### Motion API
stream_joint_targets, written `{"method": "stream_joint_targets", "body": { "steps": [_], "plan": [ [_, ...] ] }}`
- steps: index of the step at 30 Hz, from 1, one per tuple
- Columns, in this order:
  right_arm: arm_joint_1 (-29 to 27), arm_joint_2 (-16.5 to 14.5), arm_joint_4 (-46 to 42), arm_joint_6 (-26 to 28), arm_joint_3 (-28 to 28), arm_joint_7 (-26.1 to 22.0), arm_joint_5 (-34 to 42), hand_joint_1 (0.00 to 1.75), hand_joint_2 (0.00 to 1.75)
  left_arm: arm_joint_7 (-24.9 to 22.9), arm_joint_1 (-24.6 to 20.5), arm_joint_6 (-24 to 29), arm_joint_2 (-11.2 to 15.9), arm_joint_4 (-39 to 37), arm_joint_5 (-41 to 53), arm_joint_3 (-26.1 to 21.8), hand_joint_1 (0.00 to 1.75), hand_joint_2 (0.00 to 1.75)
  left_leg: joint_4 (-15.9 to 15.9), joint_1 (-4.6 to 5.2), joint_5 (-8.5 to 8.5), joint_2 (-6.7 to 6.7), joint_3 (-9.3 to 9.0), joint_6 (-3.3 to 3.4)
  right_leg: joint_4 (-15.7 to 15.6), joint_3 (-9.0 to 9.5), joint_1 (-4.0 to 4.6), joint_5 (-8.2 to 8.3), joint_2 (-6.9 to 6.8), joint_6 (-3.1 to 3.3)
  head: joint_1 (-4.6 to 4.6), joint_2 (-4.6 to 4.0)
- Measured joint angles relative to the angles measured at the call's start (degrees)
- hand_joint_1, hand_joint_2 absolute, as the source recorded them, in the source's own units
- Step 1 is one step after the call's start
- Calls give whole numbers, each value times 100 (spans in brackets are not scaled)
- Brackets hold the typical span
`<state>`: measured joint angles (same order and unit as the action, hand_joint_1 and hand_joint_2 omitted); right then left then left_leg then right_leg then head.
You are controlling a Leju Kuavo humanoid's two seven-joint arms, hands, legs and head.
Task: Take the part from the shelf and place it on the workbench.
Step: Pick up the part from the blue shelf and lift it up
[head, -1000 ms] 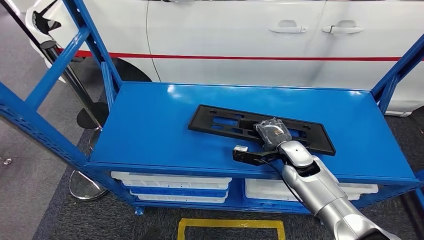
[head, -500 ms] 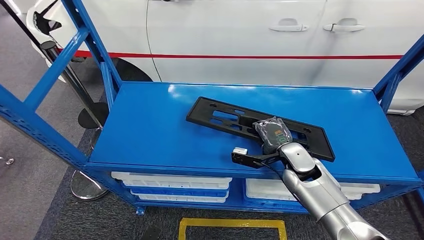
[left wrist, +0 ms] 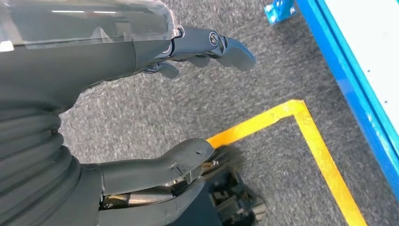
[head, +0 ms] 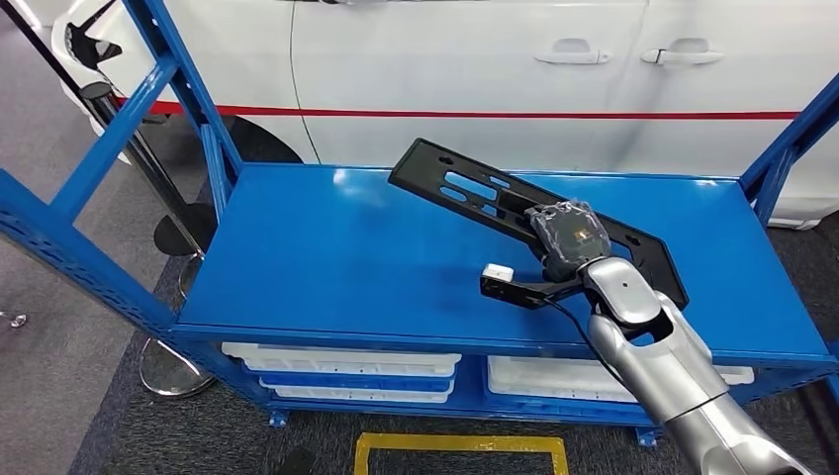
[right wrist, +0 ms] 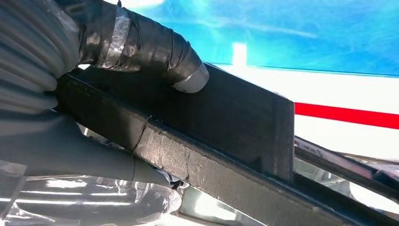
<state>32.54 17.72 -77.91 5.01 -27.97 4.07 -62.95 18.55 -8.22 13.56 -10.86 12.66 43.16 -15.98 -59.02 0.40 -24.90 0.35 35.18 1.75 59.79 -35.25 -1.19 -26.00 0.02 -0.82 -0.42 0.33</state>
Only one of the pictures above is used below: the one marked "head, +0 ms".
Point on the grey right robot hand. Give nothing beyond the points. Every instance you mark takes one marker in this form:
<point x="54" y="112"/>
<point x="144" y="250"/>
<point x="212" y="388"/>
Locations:
<point x="570" y="236"/>

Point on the black plastic panel part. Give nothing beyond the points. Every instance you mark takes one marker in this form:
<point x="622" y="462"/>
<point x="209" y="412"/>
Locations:
<point x="432" y="170"/>

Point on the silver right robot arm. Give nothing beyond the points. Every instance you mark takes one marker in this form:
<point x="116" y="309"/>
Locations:
<point x="668" y="387"/>

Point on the blue metal shelf rack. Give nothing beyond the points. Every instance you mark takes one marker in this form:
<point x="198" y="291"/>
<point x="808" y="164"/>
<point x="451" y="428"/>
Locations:
<point x="328" y="262"/>

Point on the white car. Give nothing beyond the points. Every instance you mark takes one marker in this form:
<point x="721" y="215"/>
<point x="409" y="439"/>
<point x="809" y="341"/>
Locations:
<point x="459" y="65"/>

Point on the black car tyre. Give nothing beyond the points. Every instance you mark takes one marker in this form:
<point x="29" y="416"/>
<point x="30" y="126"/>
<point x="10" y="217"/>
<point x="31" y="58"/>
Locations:
<point x="262" y="147"/>

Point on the black robot foot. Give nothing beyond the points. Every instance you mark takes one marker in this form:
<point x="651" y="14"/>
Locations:
<point x="295" y="464"/>

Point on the chrome chair base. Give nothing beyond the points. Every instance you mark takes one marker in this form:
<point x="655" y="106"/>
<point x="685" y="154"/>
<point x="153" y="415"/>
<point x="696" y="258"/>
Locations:
<point x="18" y="320"/>

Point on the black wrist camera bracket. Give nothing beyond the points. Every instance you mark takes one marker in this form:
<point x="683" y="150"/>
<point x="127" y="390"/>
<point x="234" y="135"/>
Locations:
<point x="524" y="294"/>

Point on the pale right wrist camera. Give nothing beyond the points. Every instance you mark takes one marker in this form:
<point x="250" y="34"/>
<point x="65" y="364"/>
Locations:
<point x="498" y="272"/>

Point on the chrome stanchion post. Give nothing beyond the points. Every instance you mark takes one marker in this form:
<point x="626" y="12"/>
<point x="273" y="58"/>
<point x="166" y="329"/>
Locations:
<point x="167" y="374"/>
<point x="95" y="90"/>

